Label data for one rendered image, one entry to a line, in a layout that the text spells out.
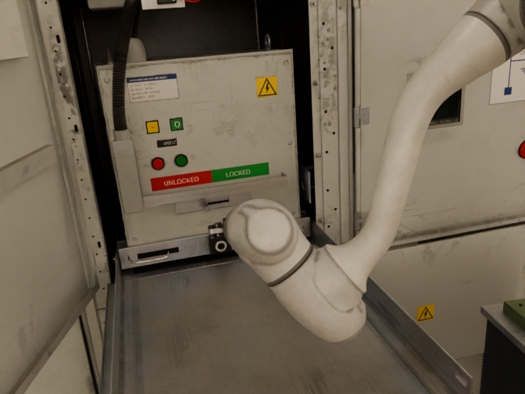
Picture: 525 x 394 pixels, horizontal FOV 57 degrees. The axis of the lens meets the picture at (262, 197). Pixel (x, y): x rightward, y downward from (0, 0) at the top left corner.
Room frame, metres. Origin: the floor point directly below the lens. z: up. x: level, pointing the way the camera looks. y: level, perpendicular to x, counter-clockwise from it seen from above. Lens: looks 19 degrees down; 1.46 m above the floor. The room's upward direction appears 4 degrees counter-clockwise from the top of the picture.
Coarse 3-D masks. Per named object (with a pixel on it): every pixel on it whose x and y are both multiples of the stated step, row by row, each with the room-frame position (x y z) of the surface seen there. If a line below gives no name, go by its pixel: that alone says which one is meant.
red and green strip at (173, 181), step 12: (228, 168) 1.27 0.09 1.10; (240, 168) 1.27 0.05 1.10; (252, 168) 1.28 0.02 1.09; (264, 168) 1.29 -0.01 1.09; (156, 180) 1.22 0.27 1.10; (168, 180) 1.23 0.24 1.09; (180, 180) 1.23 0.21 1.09; (192, 180) 1.24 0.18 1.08; (204, 180) 1.25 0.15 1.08; (216, 180) 1.26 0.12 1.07; (228, 180) 1.26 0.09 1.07
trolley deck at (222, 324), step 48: (144, 288) 1.10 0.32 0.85; (192, 288) 1.08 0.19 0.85; (240, 288) 1.06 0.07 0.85; (144, 336) 0.89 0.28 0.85; (192, 336) 0.88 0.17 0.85; (240, 336) 0.87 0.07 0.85; (288, 336) 0.86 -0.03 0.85; (144, 384) 0.74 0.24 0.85; (192, 384) 0.73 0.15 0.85; (240, 384) 0.72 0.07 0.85; (288, 384) 0.71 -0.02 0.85; (336, 384) 0.70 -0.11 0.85; (384, 384) 0.70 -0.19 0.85
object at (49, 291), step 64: (0, 0) 0.98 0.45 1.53; (0, 64) 0.98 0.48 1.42; (0, 128) 0.93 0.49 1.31; (64, 128) 1.12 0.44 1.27; (0, 192) 0.85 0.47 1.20; (64, 192) 1.11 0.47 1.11; (0, 256) 0.83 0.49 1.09; (64, 256) 1.05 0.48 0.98; (0, 320) 0.78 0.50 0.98; (64, 320) 0.99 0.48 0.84; (0, 384) 0.74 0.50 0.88
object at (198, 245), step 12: (168, 240) 1.22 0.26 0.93; (180, 240) 1.22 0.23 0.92; (192, 240) 1.23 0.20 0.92; (204, 240) 1.23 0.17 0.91; (120, 252) 1.18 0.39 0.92; (144, 252) 1.19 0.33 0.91; (156, 252) 1.20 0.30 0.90; (180, 252) 1.22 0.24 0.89; (192, 252) 1.22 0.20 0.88; (204, 252) 1.23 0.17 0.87; (144, 264) 1.19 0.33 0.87
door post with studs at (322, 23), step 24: (312, 0) 1.28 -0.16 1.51; (312, 24) 1.28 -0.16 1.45; (312, 48) 1.28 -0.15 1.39; (312, 72) 1.28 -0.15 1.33; (336, 72) 1.29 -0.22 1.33; (312, 96) 1.28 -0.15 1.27; (336, 96) 1.29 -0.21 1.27; (312, 120) 1.28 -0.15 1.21; (336, 120) 1.29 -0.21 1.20; (336, 144) 1.29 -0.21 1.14; (336, 168) 1.29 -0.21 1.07; (336, 192) 1.29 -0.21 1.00; (336, 216) 1.29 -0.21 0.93; (336, 240) 1.29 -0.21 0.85
